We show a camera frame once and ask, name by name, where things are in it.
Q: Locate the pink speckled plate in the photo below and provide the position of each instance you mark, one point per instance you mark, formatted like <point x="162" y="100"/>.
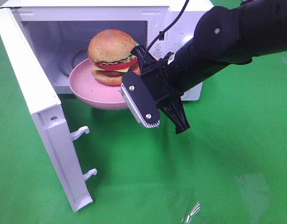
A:
<point x="93" y="93"/>

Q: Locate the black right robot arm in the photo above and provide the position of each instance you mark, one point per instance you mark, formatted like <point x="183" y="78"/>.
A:
<point x="221" y="37"/>

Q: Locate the white upper microwave knob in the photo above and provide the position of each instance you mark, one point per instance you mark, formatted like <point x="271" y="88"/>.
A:
<point x="186" y="39"/>

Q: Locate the burger with bun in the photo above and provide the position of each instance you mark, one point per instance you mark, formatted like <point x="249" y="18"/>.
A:
<point x="110" y="52"/>

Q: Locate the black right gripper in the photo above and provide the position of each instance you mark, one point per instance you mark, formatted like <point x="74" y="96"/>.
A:
<point x="165" y="81"/>

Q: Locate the glass microwave turntable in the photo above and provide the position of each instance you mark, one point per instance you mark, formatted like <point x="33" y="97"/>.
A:
<point x="69" y="61"/>

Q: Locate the white microwave oven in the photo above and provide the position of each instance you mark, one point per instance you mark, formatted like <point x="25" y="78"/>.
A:
<point x="56" y="27"/>

